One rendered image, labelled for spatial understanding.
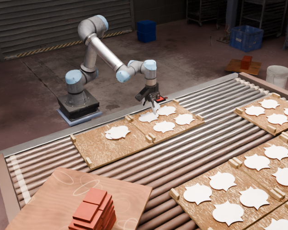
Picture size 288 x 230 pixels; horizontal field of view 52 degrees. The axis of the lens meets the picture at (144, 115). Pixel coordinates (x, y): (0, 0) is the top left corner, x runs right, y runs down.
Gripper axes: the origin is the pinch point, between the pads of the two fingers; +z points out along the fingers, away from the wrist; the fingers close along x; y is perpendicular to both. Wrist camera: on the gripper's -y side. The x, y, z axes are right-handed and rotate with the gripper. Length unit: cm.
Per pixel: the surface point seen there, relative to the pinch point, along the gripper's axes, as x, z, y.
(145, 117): 0.1, 4.8, -2.8
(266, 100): -32, 4, 83
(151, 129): -12.8, 5.6, -6.3
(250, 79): 0, 4, 103
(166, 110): -0.5, 4.6, 15.0
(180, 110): -5.3, 5.4, 24.0
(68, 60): 392, 100, 64
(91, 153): -14, 6, -49
